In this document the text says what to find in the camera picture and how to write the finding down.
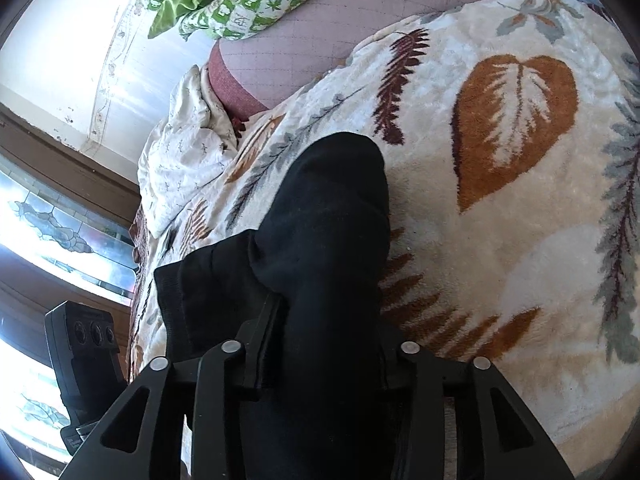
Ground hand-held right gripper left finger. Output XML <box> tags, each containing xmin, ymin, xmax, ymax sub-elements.
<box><xmin>60</xmin><ymin>292</ymin><xmax>286</xmax><ymax>480</ymax></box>

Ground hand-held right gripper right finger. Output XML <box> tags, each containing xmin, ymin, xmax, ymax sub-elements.
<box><xmin>386</xmin><ymin>340</ymin><xmax>576</xmax><ymax>480</ymax></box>

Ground black pants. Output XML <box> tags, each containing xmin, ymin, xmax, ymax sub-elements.
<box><xmin>154</xmin><ymin>131</ymin><xmax>401</xmax><ymax>480</ymax></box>

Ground leaf print fleece blanket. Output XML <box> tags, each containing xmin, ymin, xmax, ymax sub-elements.
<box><xmin>127</xmin><ymin>0</ymin><xmax>640</xmax><ymax>480</ymax></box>

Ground stained glass window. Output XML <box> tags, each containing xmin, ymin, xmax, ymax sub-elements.
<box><xmin>0</xmin><ymin>152</ymin><xmax>141</xmax><ymax>466</ymax></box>

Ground white twig print pillow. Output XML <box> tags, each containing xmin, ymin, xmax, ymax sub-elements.
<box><xmin>136</xmin><ymin>64</ymin><xmax>241</xmax><ymax>238</ymax></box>

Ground pink padded headboard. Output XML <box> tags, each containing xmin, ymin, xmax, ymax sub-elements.
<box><xmin>207</xmin><ymin>0</ymin><xmax>526</xmax><ymax>121</ymax></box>

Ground green checkered quilt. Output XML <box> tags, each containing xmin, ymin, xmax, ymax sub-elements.
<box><xmin>147</xmin><ymin>0</ymin><xmax>371</xmax><ymax>43</ymax></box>

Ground brown wooden window frame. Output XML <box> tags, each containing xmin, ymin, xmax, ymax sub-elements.
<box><xmin>0</xmin><ymin>102</ymin><xmax>143</xmax><ymax>321</ymax></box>

